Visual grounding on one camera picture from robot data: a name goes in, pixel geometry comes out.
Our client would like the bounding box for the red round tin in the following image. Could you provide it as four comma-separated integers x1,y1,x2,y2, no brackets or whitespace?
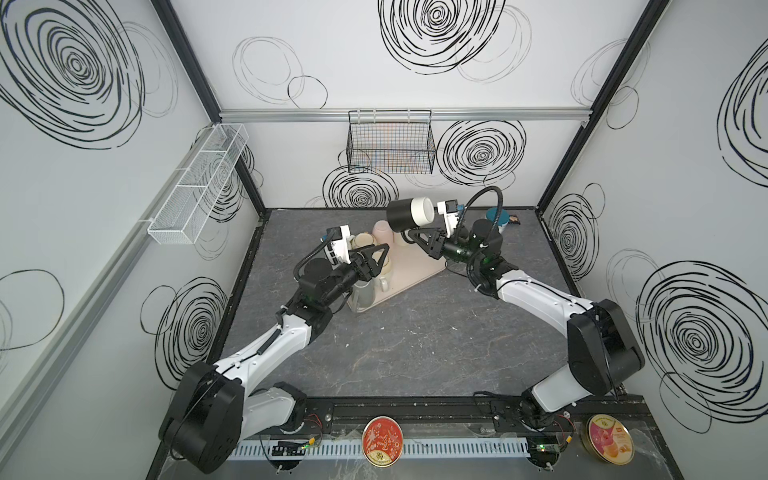
362,416,404,468

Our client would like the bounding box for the white mesh shelf basket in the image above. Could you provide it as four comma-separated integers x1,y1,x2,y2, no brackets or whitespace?
148,123,249,245

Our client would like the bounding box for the pink mug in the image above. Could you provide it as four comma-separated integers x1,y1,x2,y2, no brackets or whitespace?
371,220,395,247

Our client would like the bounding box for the pink round tin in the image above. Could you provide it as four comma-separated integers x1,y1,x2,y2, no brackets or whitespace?
581,414,635,466

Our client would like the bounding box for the cream speckled mug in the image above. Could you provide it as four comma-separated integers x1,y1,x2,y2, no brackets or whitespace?
373,251,393,293

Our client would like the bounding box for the cream and orange mug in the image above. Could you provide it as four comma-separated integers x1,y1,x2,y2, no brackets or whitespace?
350,232,377,249

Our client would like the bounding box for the aluminium wall rail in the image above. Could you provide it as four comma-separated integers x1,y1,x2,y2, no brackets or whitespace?
0,128,217,445
220,107,592,123

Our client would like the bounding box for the aluminium wall rail rear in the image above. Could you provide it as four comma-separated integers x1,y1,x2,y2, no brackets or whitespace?
220,107,592,123

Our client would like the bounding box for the beige tray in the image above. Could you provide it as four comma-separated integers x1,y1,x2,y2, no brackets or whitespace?
346,234,445,313

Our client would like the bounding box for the black and white mug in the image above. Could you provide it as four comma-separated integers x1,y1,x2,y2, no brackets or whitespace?
386,197,435,233

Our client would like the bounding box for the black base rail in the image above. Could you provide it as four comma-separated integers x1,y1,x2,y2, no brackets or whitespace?
305,393,650,430

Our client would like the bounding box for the grey mug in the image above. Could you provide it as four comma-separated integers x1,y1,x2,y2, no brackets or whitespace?
348,280,376,312

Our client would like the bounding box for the black corner frame post right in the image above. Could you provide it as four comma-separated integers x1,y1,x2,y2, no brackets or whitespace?
536,0,671,214

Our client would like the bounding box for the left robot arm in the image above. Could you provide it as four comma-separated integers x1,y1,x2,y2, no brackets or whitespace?
158,226,390,474

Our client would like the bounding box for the teal lidded white mug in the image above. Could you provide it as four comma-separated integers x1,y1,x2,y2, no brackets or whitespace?
485,208,512,234

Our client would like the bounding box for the black corner frame post left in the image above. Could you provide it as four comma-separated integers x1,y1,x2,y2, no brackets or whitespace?
151,0,267,217

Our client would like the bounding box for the black wire basket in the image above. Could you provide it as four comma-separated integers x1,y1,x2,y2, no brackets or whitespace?
345,120,437,175

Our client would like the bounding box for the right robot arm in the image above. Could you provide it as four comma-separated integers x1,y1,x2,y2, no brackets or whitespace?
388,197,646,430

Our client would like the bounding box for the aluminium wall rail left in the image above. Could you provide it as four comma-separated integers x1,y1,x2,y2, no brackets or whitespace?
0,128,217,445

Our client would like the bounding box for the white cable duct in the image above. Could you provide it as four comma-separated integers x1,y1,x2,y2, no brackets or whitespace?
228,437,530,461

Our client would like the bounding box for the black corner frame post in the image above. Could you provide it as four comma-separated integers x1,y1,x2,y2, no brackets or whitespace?
536,0,671,214
151,0,267,217

